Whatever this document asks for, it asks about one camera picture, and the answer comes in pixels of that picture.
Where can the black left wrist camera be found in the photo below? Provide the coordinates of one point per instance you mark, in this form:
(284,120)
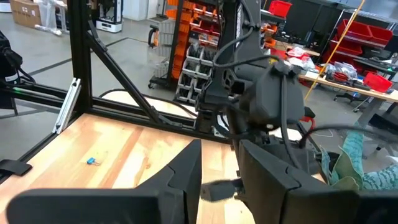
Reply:
(270,96)

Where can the silver aluminium bracket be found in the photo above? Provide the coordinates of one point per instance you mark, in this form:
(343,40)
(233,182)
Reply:
(66,105)

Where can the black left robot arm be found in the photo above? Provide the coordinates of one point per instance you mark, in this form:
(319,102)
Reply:
(245,31)

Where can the red storage bin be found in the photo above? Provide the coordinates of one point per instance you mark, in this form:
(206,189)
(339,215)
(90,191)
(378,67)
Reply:
(377,82)
(280,7)

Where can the cardboard box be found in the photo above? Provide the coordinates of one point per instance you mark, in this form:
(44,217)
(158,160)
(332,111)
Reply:
(26,12)

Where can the wooden workbench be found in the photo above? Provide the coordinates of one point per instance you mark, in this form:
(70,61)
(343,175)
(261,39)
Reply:
(382,95)

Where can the black aluminium table frame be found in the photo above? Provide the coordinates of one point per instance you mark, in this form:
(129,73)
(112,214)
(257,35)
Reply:
(79,62)

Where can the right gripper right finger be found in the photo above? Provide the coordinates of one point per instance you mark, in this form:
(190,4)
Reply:
(311,208)

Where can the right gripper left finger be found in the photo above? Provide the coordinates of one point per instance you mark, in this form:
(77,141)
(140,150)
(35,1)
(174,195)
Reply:
(124,208)

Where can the white machine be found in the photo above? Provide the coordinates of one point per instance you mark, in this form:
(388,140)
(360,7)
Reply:
(109,26)

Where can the green plant in white pot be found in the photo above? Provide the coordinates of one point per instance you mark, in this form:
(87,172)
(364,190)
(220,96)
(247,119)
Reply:
(351,168)

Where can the small blue binder clip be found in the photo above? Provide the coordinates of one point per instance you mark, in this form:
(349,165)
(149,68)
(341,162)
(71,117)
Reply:
(91,160)

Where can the rack of small parts bins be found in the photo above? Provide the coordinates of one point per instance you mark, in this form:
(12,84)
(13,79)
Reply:
(192,71)

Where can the shelf with large red bins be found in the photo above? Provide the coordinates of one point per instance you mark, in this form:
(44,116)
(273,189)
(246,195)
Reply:
(357,31)

